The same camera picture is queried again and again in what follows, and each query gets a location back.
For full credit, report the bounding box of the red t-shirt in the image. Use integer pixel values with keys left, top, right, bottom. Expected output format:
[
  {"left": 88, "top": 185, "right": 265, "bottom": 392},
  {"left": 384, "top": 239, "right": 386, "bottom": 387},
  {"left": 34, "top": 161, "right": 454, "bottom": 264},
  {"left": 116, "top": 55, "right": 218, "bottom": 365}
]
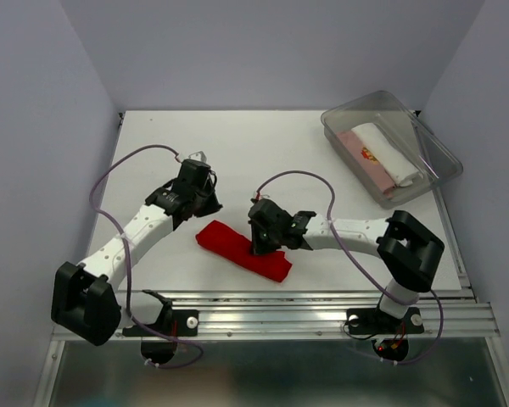
[{"left": 195, "top": 220, "right": 293, "bottom": 283}]

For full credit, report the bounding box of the rolled pink t-shirt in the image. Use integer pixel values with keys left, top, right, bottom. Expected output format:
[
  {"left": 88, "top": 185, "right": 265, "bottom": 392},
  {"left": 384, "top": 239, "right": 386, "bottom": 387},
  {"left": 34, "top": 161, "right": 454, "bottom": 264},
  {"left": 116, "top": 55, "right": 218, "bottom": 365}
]
[{"left": 337, "top": 131, "right": 395, "bottom": 194}]

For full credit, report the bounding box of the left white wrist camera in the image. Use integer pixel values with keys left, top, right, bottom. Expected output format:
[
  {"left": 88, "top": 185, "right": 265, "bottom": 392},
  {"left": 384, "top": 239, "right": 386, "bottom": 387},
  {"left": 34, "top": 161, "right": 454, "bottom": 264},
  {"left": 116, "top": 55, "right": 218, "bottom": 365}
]
[{"left": 188, "top": 151, "right": 207, "bottom": 163}]

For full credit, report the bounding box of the clear plastic bin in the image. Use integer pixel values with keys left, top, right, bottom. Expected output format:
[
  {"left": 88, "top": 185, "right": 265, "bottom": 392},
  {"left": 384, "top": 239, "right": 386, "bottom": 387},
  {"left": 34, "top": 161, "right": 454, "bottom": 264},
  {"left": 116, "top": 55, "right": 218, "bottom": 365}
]
[{"left": 321, "top": 91, "right": 463, "bottom": 209}]

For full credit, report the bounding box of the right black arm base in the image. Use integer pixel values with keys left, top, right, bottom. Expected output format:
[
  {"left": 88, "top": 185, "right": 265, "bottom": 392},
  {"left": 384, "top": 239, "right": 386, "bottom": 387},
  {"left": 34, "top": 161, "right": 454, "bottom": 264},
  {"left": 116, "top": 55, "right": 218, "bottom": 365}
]
[{"left": 341, "top": 294, "right": 424, "bottom": 339}]

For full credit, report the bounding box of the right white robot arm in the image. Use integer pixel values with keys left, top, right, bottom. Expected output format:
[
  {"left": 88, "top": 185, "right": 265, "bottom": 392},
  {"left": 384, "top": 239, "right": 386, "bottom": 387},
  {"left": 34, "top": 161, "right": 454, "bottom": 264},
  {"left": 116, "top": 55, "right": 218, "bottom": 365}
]
[{"left": 248, "top": 198, "right": 445, "bottom": 331}]

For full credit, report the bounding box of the aluminium mounting rail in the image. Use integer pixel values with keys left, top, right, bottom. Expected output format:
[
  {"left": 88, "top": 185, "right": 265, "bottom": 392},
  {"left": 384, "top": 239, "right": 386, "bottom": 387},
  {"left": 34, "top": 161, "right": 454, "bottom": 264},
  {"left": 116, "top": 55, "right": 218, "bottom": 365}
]
[{"left": 50, "top": 289, "right": 500, "bottom": 341}]

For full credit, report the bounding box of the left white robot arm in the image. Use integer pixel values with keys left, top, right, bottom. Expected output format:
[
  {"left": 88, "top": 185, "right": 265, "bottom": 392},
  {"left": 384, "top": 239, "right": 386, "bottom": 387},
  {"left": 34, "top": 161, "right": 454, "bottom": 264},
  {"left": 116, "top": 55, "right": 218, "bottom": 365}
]
[{"left": 51, "top": 152, "right": 222, "bottom": 346}]

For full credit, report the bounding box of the rolled white t-shirt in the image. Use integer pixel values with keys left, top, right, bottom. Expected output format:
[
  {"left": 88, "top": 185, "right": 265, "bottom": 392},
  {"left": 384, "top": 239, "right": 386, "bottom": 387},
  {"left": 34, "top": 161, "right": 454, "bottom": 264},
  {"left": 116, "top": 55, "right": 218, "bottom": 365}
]
[{"left": 352, "top": 123, "right": 423, "bottom": 187}]

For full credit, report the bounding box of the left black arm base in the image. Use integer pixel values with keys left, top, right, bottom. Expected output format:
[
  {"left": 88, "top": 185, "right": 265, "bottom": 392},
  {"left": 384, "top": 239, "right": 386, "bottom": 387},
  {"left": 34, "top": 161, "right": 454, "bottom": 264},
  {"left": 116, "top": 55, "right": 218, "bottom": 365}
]
[{"left": 119, "top": 289, "right": 199, "bottom": 337}]

